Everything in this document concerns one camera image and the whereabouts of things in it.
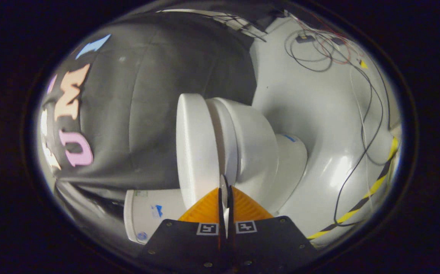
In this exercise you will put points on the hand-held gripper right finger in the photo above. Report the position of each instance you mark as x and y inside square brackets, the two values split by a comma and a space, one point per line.
[231, 228]

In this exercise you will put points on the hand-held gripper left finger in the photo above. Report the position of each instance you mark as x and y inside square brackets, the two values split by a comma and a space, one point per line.
[220, 228]

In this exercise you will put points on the white toilet lid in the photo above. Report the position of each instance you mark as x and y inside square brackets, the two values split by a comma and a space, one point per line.
[197, 152]

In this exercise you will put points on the white toilet bowl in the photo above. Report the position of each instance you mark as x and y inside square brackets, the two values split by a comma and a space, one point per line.
[258, 152]

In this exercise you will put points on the yellow black floor tape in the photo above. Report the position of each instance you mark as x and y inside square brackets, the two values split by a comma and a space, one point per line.
[372, 188]

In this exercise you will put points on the black backdrop cloth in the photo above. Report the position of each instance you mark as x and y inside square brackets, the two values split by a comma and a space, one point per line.
[147, 95]

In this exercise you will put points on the small black floor device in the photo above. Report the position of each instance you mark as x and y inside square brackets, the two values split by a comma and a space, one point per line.
[304, 38]

